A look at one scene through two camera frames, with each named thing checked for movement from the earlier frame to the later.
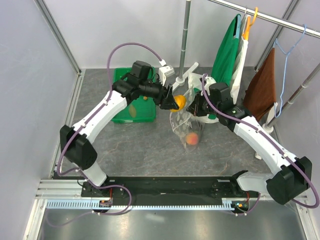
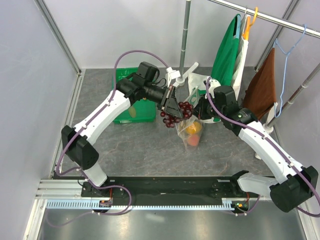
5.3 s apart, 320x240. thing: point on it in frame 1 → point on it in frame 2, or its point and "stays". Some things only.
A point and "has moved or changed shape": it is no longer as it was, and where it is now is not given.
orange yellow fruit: x=180 y=100 → x=194 y=128
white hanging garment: x=242 y=49 stays
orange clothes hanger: x=246 y=34 stays
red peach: x=192 y=138 stays
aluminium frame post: x=59 y=35 stays
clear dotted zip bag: x=183 y=122 has moved or changed shape
